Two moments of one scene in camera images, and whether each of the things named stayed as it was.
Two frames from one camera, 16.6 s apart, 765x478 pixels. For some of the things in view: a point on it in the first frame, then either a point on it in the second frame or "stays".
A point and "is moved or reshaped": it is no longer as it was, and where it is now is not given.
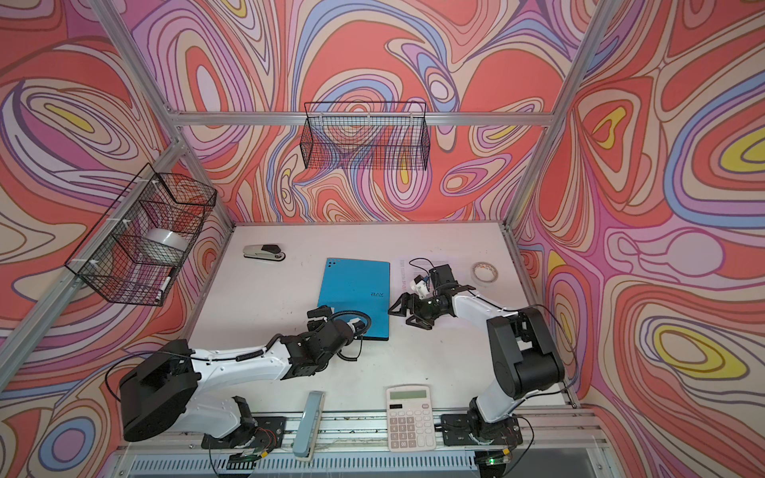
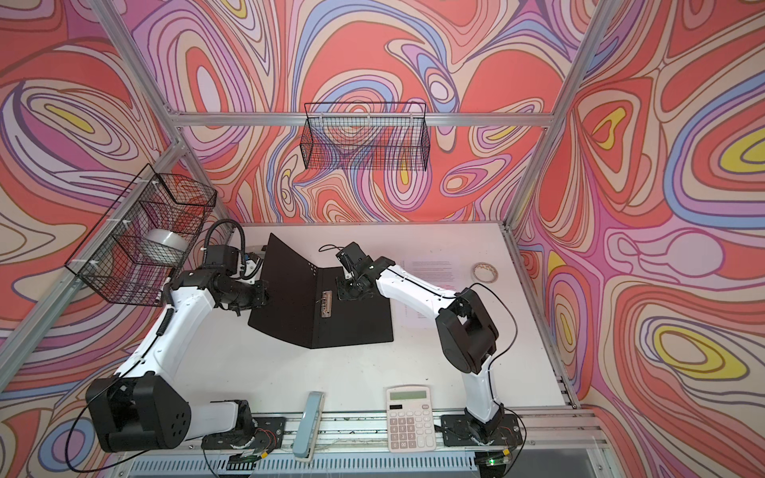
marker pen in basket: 162,289 stays
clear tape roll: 484,273 stays
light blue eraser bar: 306,437 stays
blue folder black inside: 359,290 is moved or reshaped
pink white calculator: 410,419 stays
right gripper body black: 428,308 → 350,290
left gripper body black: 316,332 → 244,295
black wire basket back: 366,135 stays
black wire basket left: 136,250 stays
